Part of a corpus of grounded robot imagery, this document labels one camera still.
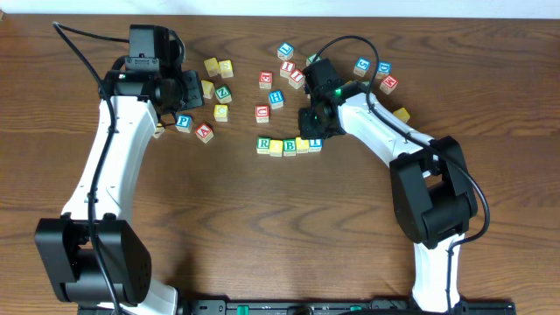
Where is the blue T block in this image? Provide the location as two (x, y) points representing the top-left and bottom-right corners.
(309, 138), (323, 153)

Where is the yellow O block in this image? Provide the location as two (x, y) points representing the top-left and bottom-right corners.
(269, 139), (284, 157)
(296, 137), (310, 154)

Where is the green B block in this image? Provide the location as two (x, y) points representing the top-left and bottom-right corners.
(283, 138), (297, 157)

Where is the red U block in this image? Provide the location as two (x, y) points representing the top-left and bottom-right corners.
(255, 105), (270, 123)

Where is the green R block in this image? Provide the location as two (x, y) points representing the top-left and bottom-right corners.
(256, 136), (271, 155)

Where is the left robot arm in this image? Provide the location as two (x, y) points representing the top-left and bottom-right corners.
(34, 70), (204, 314)

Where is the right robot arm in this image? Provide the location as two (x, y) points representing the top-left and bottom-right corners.
(298, 59), (478, 312)

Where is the blue P block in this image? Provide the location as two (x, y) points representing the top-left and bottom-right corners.
(175, 115), (193, 133)

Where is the yellow block beside L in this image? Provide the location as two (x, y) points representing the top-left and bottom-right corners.
(201, 80), (215, 99)

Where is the yellow block far left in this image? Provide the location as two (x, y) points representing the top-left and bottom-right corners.
(152, 123), (165, 139)

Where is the red I block lower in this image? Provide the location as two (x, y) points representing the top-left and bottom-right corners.
(289, 68), (305, 89)

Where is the red i block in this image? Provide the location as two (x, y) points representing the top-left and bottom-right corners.
(289, 68), (305, 89)
(280, 60), (296, 78)

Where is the red A block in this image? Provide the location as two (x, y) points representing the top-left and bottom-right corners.
(195, 122), (214, 144)

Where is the yellow block top left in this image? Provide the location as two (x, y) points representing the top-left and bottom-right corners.
(204, 58), (221, 77)

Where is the blue H block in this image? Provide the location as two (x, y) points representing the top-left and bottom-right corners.
(269, 90), (284, 109)

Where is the green Z block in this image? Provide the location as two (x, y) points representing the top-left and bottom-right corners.
(215, 85), (233, 104)

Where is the yellow C block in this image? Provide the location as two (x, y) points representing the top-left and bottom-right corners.
(213, 104), (229, 122)

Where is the yellow S block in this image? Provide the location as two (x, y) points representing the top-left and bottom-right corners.
(219, 59), (234, 79)

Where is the green 4 block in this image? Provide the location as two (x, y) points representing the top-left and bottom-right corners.
(306, 54), (321, 66)

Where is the red I block upper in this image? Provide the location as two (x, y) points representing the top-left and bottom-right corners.
(280, 60), (296, 78)

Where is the blue G block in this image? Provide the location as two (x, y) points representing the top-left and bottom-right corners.
(353, 58), (371, 77)

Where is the red E block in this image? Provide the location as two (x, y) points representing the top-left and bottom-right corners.
(258, 71), (273, 89)

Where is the red M block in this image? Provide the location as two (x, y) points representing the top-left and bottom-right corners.
(379, 75), (398, 95)

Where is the blue L block top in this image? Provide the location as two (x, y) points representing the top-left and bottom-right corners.
(277, 42), (294, 60)

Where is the yellow block far right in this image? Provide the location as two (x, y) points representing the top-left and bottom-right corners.
(393, 108), (410, 123)

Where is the blue D block right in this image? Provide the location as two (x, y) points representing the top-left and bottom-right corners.
(375, 61), (392, 80)

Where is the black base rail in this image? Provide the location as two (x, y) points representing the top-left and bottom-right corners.
(77, 298), (517, 315)

